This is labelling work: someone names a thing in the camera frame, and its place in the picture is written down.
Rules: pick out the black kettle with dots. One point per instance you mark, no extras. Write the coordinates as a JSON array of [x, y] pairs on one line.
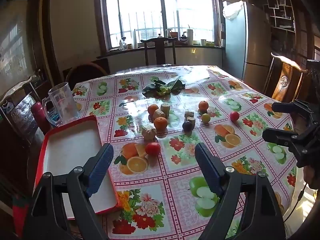
[[183, 40]]

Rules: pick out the dark purple plum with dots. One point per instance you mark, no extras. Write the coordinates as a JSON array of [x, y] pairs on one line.
[[187, 126]]

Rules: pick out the leafy green vegetable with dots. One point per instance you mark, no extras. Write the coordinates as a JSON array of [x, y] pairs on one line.
[[162, 90]]

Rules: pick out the round rattan chair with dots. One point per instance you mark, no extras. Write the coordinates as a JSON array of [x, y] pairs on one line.
[[85, 73]]

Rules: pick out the red tomato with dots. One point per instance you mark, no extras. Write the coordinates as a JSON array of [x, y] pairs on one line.
[[234, 116], [152, 149]]

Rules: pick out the red thermos bottle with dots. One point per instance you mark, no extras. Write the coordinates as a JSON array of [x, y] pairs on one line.
[[37, 115]]

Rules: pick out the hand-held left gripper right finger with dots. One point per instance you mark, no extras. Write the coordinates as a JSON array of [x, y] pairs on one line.
[[208, 170]]

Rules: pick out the red tray with white inside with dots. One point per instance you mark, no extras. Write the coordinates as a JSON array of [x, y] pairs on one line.
[[70, 150]]

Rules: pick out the clear plastic pitcher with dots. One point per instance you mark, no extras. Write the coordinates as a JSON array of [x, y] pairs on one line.
[[63, 105]]

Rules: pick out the spray bottle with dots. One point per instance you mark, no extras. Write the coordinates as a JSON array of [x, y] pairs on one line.
[[169, 33]]

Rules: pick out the white cup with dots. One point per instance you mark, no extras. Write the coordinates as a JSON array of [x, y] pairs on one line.
[[203, 42]]

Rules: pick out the fruit and flower print tablecloth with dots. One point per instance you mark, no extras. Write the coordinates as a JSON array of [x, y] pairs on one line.
[[175, 180]]

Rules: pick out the brown pot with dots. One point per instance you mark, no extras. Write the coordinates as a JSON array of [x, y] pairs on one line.
[[174, 34]]

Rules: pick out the small green fruit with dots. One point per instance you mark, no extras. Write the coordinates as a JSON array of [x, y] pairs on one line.
[[205, 118]]

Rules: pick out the wooden wall shelf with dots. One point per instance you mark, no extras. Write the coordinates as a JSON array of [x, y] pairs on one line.
[[282, 17]]

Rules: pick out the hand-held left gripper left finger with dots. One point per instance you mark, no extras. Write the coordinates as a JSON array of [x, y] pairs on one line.
[[100, 170]]

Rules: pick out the orange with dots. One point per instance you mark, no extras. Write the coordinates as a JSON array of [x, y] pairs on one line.
[[152, 110], [203, 105], [160, 123]]

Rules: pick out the window with dark frame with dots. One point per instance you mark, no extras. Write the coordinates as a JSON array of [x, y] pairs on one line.
[[140, 5]]

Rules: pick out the dark window counter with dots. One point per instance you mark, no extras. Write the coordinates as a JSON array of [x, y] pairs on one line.
[[200, 55]]

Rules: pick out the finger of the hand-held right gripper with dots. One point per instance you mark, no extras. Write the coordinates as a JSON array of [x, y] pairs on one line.
[[276, 135], [282, 106]]

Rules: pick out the knobby beige vegetable chunk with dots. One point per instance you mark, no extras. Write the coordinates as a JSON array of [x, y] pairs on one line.
[[148, 132]]

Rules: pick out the white plastic bag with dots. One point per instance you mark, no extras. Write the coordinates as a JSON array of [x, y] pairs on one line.
[[232, 10]]

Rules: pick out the carved brown wooden chair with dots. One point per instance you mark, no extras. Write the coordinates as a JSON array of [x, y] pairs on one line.
[[285, 80]]

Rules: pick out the white thermos jug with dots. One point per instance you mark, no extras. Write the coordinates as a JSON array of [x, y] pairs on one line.
[[190, 37]]

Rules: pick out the dark wooden chair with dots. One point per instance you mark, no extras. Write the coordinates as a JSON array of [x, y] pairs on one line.
[[158, 41]]

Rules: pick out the silver refrigerator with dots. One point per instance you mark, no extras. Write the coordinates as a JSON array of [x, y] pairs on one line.
[[237, 42]]

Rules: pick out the red cloth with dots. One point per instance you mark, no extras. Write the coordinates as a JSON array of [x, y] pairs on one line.
[[21, 215]]

